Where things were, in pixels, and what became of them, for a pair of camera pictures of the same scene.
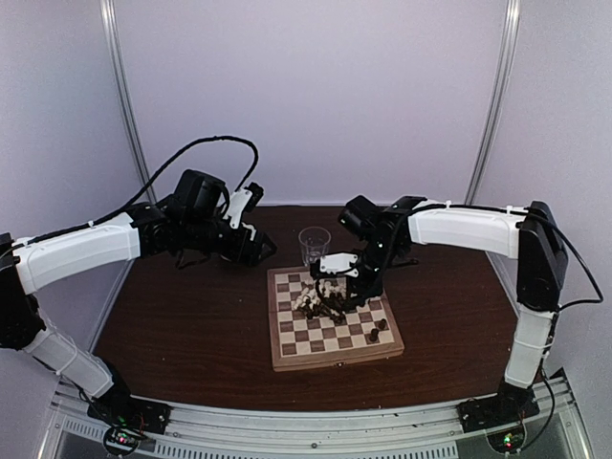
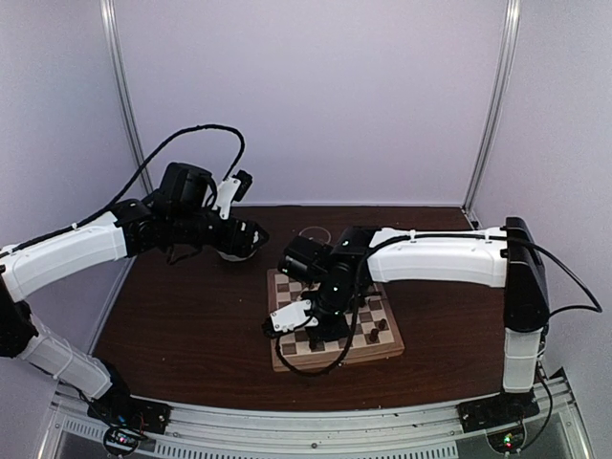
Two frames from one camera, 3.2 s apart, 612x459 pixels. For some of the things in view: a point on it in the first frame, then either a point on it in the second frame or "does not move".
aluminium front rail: [211, 431] does not move
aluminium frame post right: [513, 24] does not move
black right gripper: [367, 289] -> [338, 330]
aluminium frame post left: [124, 98] does not move
